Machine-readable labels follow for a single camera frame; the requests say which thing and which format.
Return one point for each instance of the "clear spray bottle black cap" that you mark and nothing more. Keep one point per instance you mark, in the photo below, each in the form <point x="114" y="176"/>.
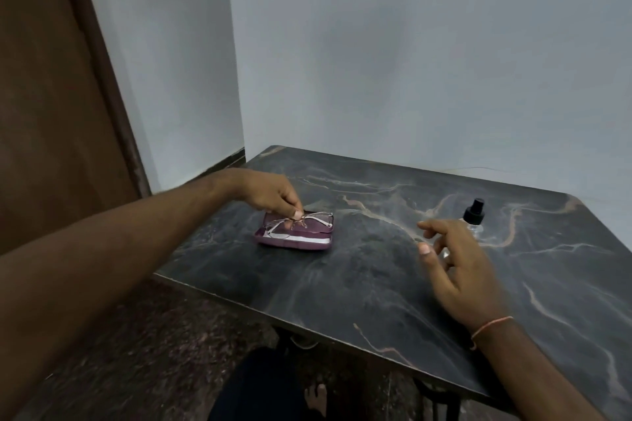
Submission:
<point x="474" y="218"/>

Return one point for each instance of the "orange thread wristband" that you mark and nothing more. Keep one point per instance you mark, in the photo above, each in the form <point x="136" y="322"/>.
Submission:
<point x="489" y="324"/>

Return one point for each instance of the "person's bare foot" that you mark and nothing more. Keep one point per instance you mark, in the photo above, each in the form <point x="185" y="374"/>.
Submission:
<point x="316" y="401"/>

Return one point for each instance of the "black metal table leg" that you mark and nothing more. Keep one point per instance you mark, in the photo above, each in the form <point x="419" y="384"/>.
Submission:
<point x="437" y="401"/>

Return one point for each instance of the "metal-framed eyeglasses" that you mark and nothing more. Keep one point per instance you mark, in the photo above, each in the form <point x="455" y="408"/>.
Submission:
<point x="316" y="218"/>

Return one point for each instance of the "person's left forearm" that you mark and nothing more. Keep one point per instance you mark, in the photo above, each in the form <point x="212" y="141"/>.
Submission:
<point x="99" y="263"/>

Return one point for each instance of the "person's left hand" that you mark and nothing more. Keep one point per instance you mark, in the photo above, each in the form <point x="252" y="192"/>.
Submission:
<point x="266" y="193"/>

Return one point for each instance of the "person's black trousers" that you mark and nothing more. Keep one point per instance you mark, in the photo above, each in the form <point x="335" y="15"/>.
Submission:
<point x="261" y="386"/>

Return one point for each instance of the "person's right forearm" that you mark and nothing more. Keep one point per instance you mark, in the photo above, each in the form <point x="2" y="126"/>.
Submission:
<point x="538" y="376"/>

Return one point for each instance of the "white cleaning cloth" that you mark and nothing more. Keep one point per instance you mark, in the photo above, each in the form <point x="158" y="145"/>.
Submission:
<point x="301" y="238"/>

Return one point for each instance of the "purple glasses case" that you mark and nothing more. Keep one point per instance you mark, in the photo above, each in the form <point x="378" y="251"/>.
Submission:
<point x="296" y="240"/>

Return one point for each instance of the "brown wooden door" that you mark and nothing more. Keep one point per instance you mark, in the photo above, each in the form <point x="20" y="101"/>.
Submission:
<point x="64" y="90"/>

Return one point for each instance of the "person's right hand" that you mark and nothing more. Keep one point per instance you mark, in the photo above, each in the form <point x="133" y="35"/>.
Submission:
<point x="464" y="277"/>

